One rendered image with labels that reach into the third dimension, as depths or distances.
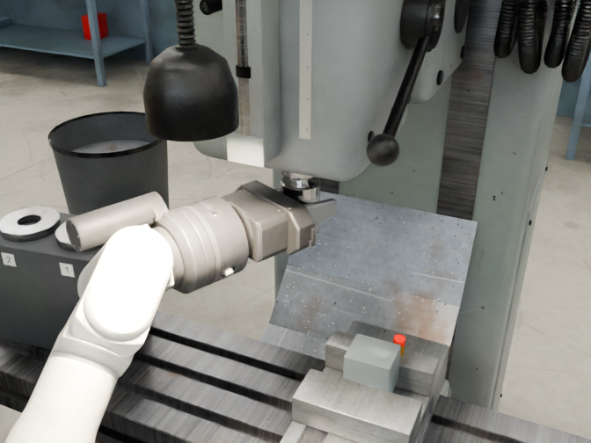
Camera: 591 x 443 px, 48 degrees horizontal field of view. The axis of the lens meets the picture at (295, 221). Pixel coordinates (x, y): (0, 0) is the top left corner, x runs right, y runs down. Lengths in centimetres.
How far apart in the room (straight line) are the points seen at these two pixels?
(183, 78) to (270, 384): 63
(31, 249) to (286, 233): 45
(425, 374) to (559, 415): 155
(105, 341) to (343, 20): 35
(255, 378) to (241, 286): 182
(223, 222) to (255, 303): 206
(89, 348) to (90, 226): 12
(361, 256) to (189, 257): 57
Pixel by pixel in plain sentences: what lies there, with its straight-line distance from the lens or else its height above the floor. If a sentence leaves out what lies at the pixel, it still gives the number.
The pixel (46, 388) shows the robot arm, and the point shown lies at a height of 120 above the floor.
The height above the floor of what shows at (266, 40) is 146.
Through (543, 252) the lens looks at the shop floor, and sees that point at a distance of 327.
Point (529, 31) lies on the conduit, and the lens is 85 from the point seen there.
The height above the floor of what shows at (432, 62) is 139.
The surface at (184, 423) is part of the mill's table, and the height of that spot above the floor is 91.
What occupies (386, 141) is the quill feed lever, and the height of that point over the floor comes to 138.
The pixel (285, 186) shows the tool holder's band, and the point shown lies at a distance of 76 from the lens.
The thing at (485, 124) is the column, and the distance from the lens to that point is 108.
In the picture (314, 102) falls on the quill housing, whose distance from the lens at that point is 63.
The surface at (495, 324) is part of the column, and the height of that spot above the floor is 87.
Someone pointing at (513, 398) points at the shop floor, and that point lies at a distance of 243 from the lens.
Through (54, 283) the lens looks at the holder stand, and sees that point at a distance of 106.
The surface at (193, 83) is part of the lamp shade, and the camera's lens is 49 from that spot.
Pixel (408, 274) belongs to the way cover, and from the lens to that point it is 117.
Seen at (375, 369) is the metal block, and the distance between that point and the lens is 84.
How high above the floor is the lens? 160
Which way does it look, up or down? 29 degrees down
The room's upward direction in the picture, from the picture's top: straight up
